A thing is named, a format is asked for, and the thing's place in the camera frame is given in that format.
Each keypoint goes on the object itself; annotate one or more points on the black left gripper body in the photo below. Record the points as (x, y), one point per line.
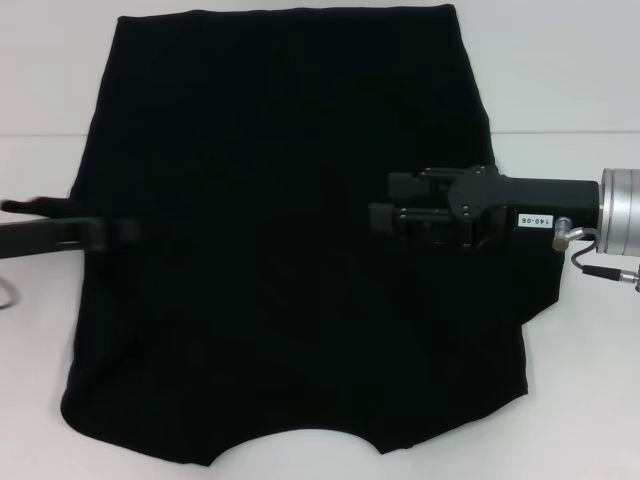
(50, 237)

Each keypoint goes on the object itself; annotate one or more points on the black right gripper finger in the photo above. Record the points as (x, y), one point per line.
(385, 217)
(405, 185)

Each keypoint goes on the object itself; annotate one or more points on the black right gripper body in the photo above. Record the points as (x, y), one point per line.
(540, 202)

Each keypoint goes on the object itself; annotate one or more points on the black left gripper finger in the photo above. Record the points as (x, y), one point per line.
(125, 232)

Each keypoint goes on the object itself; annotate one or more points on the black t-shirt with FREE print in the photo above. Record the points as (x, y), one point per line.
(275, 175)

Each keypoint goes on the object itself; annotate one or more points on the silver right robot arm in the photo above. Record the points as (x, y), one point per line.
(622, 210)

